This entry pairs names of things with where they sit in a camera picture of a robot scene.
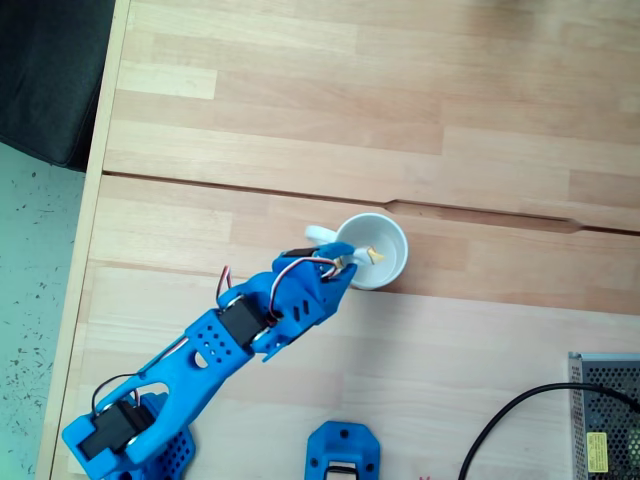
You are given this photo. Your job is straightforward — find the white sweet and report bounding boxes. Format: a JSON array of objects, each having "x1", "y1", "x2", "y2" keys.
[{"x1": 352, "y1": 244, "x2": 387, "y2": 265}]

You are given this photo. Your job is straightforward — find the white ceramic mug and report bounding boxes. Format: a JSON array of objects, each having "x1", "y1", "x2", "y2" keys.
[{"x1": 304, "y1": 212, "x2": 409, "y2": 292}]

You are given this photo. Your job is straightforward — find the wooden base board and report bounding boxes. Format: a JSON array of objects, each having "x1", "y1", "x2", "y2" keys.
[{"x1": 64, "y1": 260, "x2": 640, "y2": 480}]

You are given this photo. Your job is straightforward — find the blue printed part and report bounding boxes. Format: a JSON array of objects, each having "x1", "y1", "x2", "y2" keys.
[{"x1": 306, "y1": 421, "x2": 382, "y2": 480}]

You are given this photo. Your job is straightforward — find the perforated metal power supply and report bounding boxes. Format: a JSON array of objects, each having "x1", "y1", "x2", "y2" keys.
[{"x1": 567, "y1": 351, "x2": 640, "y2": 480}]

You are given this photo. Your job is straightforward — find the dark grey upholstered seat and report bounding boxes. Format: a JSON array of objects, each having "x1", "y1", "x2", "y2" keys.
[{"x1": 0, "y1": 0, "x2": 117, "y2": 174}]

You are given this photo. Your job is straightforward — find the red white servo cable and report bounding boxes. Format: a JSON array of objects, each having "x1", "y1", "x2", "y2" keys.
[{"x1": 217, "y1": 254, "x2": 346, "y2": 321}]

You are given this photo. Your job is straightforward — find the black power cable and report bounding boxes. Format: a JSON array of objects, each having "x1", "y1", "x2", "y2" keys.
[{"x1": 458, "y1": 382, "x2": 640, "y2": 480}]

